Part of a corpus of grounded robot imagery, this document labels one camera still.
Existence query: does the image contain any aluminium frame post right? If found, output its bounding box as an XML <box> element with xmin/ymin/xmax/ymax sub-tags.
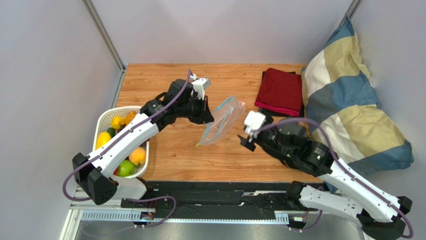
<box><xmin>339</xmin><ymin>0</ymin><xmax>363</xmax><ymax>27</ymax></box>

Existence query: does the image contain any white plastic fruit basket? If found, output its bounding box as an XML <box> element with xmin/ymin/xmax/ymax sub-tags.
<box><xmin>92</xmin><ymin>105</ymin><xmax>150</xmax><ymax>179</ymax></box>

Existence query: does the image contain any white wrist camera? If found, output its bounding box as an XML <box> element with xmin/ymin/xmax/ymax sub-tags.
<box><xmin>243</xmin><ymin>110</ymin><xmax>266</xmax><ymax>138</ymax></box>
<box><xmin>190</xmin><ymin>73</ymin><xmax>211</xmax><ymax>100</ymax></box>

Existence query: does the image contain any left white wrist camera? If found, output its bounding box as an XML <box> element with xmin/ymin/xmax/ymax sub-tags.
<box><xmin>190</xmin><ymin>73</ymin><xmax>211</xmax><ymax>100</ymax></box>

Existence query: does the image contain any folded red cloth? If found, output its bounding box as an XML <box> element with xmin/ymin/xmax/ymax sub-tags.
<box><xmin>254</xmin><ymin>67</ymin><xmax>304</xmax><ymax>117</ymax></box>

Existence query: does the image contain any blue yellow striped pillow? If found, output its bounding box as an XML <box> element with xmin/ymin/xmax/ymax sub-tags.
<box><xmin>301</xmin><ymin>17</ymin><xmax>415</xmax><ymax>177</ymax></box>

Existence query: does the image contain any yellow lemon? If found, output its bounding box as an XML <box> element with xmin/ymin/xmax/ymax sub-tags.
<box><xmin>95</xmin><ymin>131</ymin><xmax>112</xmax><ymax>150</ymax></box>

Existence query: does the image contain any orange fried food piece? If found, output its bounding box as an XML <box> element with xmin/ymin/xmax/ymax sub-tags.
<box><xmin>123</xmin><ymin>110</ymin><xmax>138</xmax><ymax>126</ymax></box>

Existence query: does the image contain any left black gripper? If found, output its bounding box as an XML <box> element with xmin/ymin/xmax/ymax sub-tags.
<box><xmin>176</xmin><ymin>94</ymin><xmax>215</xmax><ymax>125</ymax></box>

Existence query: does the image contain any orange peach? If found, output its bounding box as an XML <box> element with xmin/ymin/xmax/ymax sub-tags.
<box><xmin>128</xmin><ymin>147</ymin><xmax>147</xmax><ymax>166</ymax></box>

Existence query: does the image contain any aluminium frame post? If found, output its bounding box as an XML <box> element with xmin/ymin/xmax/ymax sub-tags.
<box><xmin>81</xmin><ymin>0</ymin><xmax>127</xmax><ymax>108</ymax></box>
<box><xmin>339</xmin><ymin>0</ymin><xmax>363</xmax><ymax>27</ymax></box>

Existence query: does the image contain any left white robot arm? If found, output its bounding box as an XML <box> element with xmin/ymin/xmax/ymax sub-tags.
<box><xmin>71</xmin><ymin>78</ymin><xmax>214</xmax><ymax>205</ymax></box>

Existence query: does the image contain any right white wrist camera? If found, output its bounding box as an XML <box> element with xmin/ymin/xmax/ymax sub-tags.
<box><xmin>243</xmin><ymin>110</ymin><xmax>266</xmax><ymax>138</ymax></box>

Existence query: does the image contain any green cucumber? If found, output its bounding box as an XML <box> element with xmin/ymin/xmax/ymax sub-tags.
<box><xmin>106</xmin><ymin>127</ymin><xmax>116</xmax><ymax>138</ymax></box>

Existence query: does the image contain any aluminium frame post left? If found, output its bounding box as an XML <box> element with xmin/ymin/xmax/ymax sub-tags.
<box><xmin>81</xmin><ymin>0</ymin><xmax>127</xmax><ymax>108</ymax></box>

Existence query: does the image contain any clear zip top bag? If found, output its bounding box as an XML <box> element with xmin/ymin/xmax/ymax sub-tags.
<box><xmin>196</xmin><ymin>95</ymin><xmax>246</xmax><ymax>147</ymax></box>

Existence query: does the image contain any green apple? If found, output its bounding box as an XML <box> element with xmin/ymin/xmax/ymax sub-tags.
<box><xmin>116</xmin><ymin>159</ymin><xmax>136</xmax><ymax>177</ymax></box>

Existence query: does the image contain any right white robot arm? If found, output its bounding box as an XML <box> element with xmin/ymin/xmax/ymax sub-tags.
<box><xmin>240</xmin><ymin>124</ymin><xmax>414</xmax><ymax>240</ymax></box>

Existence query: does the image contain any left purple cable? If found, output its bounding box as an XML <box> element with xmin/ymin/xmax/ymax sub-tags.
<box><xmin>62</xmin><ymin>68</ymin><xmax>177</xmax><ymax>229</ymax></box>

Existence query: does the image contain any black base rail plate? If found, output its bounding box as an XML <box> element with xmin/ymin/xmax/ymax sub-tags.
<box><xmin>120</xmin><ymin>180</ymin><xmax>308</xmax><ymax>220</ymax></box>

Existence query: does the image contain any yellow pepper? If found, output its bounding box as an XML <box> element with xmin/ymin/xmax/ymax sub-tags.
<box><xmin>111</xmin><ymin>116</ymin><xmax>125</xmax><ymax>130</ymax></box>

